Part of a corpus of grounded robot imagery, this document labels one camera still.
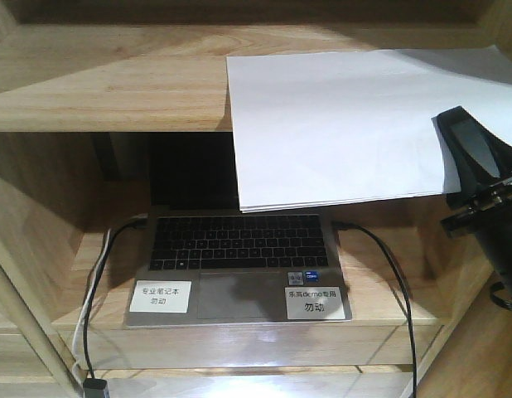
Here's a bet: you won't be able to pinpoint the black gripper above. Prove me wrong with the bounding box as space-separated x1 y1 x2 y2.
436 106 512 298

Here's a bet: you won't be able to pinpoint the white paper sheets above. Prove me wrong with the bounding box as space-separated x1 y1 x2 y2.
226 47 512 212

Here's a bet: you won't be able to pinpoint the white label right on laptop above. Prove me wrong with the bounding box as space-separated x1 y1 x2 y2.
285 286 346 321

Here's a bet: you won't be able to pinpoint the white label on laptop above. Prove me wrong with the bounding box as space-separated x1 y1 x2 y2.
285 286 346 321
129 280 191 313

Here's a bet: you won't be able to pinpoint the grey open laptop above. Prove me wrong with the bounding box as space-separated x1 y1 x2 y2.
125 132 352 328

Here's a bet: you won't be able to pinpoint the white label left on laptop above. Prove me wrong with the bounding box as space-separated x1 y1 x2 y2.
129 280 191 313

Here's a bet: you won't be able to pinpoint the wooden shelf unit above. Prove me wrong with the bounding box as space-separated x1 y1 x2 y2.
0 1 512 397

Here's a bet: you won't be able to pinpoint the grey adapter box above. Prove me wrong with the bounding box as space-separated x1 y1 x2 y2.
82 377 110 398

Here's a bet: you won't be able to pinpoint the black cable right of laptop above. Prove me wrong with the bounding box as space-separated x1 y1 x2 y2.
332 221 418 398

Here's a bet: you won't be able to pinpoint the black cable of laptop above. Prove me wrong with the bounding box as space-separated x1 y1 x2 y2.
332 221 418 398
82 218 146 374

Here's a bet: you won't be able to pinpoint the black cable left of laptop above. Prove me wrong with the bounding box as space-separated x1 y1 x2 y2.
82 218 146 374

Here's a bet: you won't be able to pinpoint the white cable left of laptop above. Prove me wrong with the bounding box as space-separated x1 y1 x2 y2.
71 213 149 389

